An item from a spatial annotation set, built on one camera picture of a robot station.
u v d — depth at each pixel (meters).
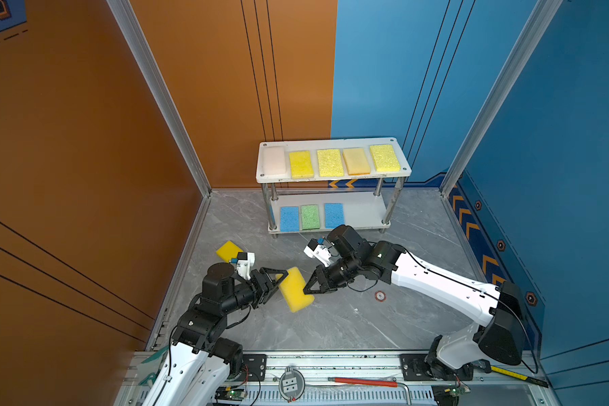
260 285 0.60
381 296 0.87
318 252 0.67
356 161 0.80
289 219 0.99
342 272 0.60
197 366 0.47
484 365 0.72
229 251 0.99
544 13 0.70
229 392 0.71
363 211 1.04
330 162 0.79
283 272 0.67
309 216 1.00
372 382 0.71
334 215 1.00
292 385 0.64
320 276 0.60
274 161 0.79
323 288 0.60
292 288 0.68
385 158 0.81
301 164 0.78
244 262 0.66
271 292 0.66
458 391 0.70
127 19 0.71
